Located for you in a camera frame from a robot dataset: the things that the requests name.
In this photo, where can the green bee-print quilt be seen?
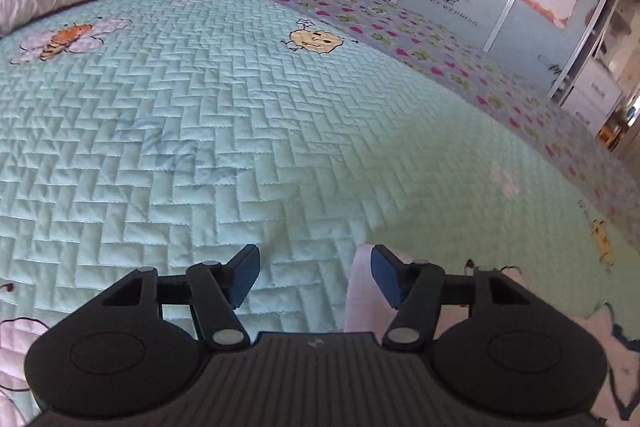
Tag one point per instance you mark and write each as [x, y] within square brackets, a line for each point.
[200, 132]

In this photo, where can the purple heart-print bed sheet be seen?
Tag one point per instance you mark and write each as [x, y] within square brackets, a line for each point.
[450, 52]

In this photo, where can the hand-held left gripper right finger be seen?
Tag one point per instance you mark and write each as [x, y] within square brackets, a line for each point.
[387, 277]

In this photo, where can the wooden chair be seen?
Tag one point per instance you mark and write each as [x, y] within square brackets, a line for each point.
[615, 132]

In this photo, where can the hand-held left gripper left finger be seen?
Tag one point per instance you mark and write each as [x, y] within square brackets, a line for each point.
[245, 274]

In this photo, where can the white drawer cabinet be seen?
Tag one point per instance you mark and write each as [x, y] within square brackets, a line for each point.
[595, 92]

